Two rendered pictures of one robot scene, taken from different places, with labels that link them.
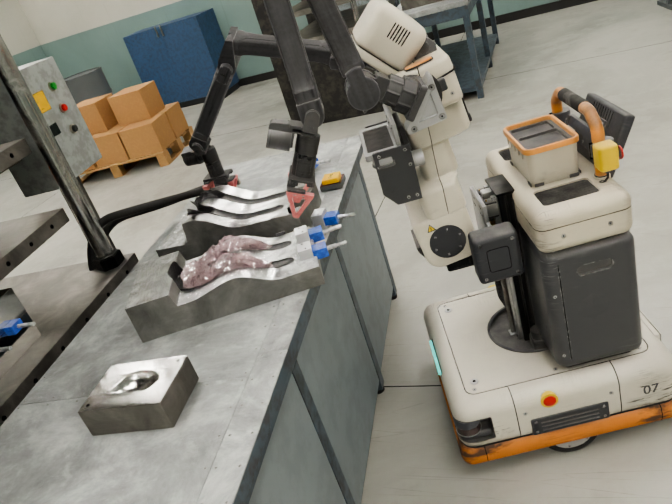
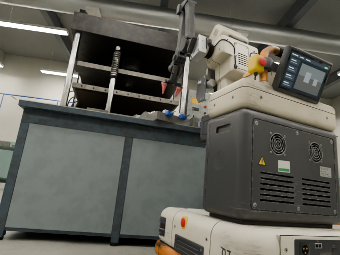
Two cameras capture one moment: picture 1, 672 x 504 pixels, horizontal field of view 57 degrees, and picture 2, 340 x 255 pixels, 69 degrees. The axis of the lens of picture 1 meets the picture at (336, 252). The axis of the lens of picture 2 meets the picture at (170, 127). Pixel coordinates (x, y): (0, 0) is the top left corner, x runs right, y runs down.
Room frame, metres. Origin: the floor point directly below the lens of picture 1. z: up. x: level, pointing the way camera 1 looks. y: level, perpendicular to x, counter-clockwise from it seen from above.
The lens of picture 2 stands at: (0.68, -1.35, 0.38)
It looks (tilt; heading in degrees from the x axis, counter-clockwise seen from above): 13 degrees up; 60
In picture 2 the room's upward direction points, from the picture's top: 6 degrees clockwise
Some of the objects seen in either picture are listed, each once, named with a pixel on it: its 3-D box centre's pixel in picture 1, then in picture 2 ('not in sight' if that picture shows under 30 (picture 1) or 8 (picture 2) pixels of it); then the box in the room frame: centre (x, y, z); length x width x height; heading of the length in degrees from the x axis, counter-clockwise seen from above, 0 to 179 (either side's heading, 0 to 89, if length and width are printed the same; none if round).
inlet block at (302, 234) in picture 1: (319, 233); (183, 116); (1.59, 0.03, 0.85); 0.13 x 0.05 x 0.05; 89
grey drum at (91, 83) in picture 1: (95, 106); not in sight; (8.62, 2.42, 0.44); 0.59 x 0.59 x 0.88
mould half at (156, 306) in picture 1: (227, 272); (157, 121); (1.53, 0.30, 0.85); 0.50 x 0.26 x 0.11; 89
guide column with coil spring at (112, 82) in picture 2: not in sight; (108, 105); (1.34, 1.02, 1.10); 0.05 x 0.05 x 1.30
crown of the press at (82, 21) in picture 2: not in sight; (131, 65); (1.61, 1.29, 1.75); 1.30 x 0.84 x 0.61; 162
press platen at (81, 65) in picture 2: not in sight; (128, 85); (1.63, 1.35, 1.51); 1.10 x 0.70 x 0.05; 162
